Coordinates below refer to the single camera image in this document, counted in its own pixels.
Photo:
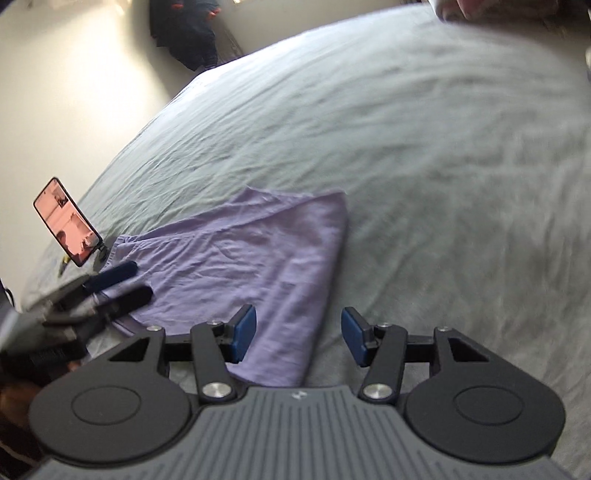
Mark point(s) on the purple knit pants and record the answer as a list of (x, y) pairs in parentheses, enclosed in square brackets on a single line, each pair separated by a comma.
[(240, 258)]

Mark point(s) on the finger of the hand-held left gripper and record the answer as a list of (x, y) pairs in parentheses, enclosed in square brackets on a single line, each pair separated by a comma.
[(113, 276), (127, 300)]

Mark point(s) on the black smartphone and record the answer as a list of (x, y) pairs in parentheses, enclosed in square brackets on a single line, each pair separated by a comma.
[(67, 221)]

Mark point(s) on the dark hanging clothes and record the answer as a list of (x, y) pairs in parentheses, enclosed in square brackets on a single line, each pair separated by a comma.
[(184, 27)]

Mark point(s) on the round dark phone stand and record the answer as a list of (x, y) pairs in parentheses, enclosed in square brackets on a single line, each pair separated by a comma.
[(102, 256)]

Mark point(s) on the grey bed sheet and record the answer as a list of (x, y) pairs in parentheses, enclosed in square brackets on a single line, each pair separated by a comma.
[(415, 161)]

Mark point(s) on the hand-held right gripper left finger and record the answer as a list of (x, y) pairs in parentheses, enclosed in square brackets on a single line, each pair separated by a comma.
[(244, 332)]

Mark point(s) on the person's left hand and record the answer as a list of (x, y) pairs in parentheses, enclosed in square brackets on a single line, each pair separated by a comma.
[(14, 406)]

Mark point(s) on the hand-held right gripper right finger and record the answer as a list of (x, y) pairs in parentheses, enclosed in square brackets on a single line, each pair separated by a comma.
[(353, 337)]

